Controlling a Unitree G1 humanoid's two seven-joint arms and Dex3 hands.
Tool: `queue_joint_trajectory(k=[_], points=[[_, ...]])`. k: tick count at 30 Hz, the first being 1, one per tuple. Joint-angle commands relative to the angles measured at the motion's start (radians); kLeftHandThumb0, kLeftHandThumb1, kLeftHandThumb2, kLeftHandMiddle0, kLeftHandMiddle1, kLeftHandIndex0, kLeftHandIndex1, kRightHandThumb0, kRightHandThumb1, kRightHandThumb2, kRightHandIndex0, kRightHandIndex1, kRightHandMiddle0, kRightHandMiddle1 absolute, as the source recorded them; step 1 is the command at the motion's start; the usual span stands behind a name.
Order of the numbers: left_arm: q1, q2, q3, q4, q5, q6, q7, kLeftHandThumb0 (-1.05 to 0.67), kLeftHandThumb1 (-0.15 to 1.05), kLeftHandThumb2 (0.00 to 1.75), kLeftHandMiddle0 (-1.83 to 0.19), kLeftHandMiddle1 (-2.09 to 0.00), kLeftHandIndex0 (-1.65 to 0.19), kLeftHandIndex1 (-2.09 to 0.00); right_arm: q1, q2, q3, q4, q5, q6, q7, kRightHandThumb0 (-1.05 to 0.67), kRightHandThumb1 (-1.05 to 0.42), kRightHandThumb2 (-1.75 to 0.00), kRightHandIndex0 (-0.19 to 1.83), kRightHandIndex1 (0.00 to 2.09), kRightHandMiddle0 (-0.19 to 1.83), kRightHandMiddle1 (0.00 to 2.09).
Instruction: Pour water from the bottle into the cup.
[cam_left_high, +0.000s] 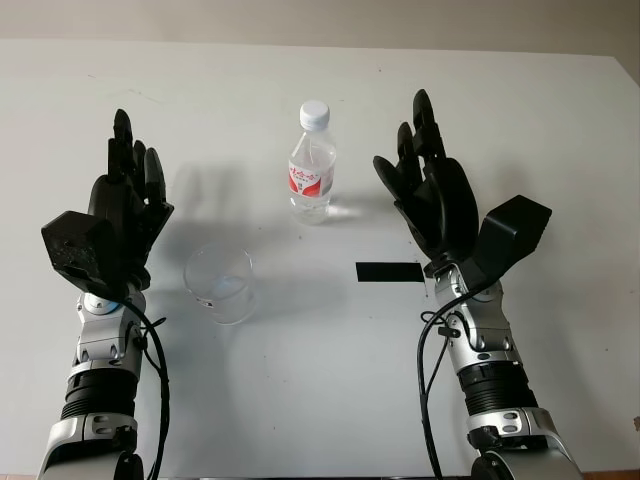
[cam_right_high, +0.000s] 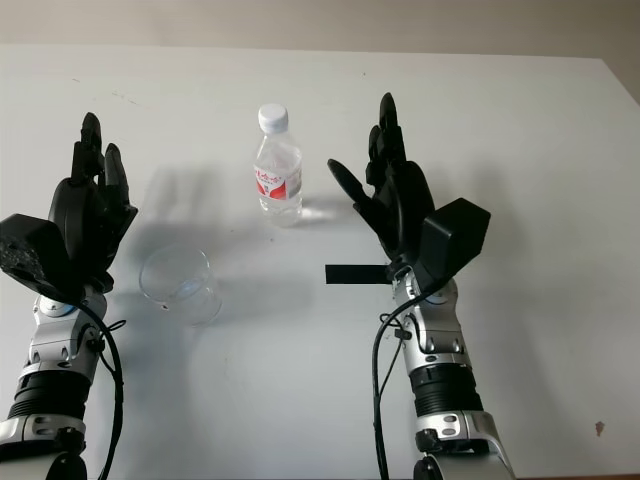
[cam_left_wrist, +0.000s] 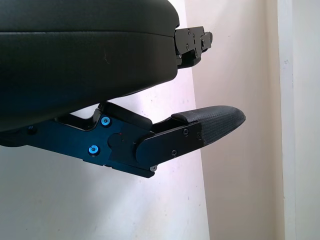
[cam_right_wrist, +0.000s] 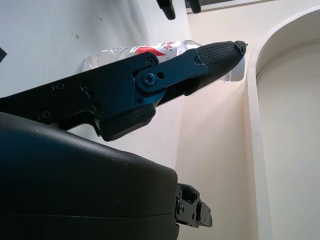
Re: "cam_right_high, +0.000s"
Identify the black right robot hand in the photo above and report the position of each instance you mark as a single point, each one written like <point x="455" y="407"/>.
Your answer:
<point x="400" y="200"/>

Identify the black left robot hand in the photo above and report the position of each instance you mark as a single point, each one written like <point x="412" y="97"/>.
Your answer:
<point x="82" y="210"/>

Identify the clear plastic water bottle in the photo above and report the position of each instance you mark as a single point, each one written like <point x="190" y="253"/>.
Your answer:
<point x="277" y="195"/>

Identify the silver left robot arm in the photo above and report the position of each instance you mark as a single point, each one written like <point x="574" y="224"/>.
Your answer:
<point x="55" y="345"/>

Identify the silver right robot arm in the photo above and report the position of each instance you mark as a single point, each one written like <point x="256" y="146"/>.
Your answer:
<point x="442" y="380"/>

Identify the clear glass cup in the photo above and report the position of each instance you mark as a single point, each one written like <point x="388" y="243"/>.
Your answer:
<point x="192" y="295"/>

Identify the black tape strip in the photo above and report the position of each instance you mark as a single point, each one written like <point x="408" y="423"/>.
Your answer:
<point x="355" y="275"/>

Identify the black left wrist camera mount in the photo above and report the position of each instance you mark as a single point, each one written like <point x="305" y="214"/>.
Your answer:
<point x="35" y="250"/>

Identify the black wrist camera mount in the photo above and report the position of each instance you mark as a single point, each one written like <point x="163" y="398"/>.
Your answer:
<point x="455" y="235"/>
<point x="35" y="250"/>

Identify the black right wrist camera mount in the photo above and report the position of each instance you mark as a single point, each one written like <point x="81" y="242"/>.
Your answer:
<point x="455" y="235"/>

